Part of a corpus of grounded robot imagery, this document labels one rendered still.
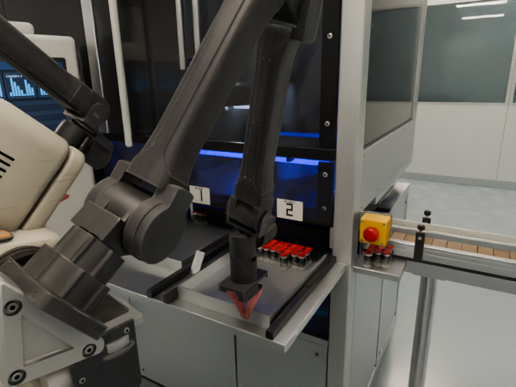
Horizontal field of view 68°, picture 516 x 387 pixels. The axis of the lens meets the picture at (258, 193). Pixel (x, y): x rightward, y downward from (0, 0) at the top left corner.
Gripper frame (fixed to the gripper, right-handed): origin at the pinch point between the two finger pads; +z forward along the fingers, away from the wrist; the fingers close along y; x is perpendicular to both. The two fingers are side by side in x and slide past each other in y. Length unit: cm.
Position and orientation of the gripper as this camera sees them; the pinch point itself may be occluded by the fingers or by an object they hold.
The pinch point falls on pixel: (245, 315)
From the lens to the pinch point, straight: 89.1
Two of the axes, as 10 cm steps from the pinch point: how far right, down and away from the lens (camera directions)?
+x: -8.7, -1.3, 4.8
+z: 0.2, 9.6, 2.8
